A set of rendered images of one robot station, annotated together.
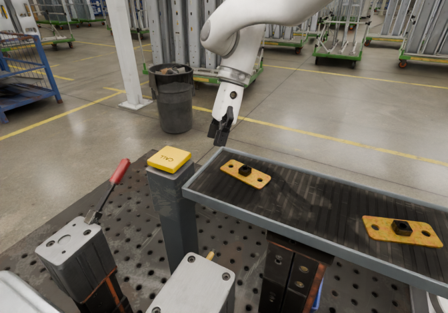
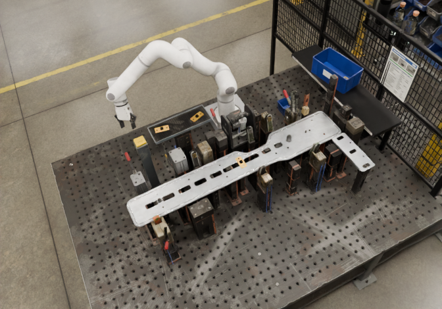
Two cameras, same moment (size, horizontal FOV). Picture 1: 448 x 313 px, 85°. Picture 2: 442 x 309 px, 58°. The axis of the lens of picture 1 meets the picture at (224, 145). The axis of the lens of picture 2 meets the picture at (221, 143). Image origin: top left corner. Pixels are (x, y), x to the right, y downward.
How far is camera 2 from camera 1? 2.04 m
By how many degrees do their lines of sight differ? 41
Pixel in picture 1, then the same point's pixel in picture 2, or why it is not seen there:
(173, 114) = not seen: outside the picture
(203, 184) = (157, 138)
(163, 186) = (144, 148)
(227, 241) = not seen: hidden behind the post
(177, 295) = (175, 157)
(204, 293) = (178, 153)
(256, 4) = (127, 83)
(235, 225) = not seen: hidden behind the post
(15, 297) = (140, 198)
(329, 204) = (183, 121)
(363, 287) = (199, 133)
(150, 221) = (111, 184)
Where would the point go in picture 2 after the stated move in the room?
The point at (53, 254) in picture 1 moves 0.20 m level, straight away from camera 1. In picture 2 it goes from (140, 181) to (105, 190)
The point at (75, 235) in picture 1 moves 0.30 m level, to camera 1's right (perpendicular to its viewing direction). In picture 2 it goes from (137, 177) to (170, 142)
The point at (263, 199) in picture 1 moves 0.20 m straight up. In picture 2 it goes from (171, 131) to (166, 108)
